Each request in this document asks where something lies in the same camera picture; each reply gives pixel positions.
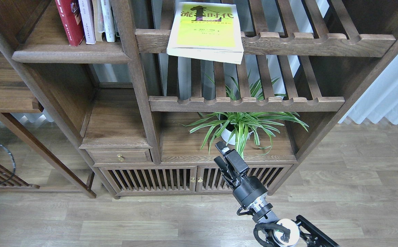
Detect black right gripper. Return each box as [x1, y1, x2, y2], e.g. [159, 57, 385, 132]
[214, 141, 267, 210]

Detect white lavender cover book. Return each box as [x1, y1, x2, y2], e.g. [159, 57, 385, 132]
[78, 0, 96, 44]

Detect red cover book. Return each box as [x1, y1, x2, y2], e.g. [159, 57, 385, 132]
[55, 0, 84, 47]

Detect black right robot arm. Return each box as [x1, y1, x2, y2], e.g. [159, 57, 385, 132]
[214, 142, 338, 247]

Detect white plant pot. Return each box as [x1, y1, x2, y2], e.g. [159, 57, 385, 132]
[221, 121, 253, 146]

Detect green spider plant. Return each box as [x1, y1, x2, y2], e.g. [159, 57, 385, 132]
[182, 70, 309, 160]

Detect brass drawer knob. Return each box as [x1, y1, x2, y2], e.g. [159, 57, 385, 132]
[117, 154, 124, 162]

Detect yellow green cover book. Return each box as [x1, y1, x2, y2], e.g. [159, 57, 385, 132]
[166, 2, 244, 64]

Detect dark wooden bookshelf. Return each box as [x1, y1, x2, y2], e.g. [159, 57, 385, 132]
[0, 0, 398, 198]

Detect upright dark green book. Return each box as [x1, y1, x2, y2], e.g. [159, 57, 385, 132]
[112, 14, 121, 41]

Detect white pleated curtain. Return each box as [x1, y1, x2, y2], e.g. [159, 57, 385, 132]
[339, 55, 398, 125]

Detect upright white book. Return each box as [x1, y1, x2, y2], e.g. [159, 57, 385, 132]
[101, 0, 116, 43]

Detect upright beige book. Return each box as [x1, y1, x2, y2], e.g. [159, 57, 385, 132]
[91, 0, 105, 42]

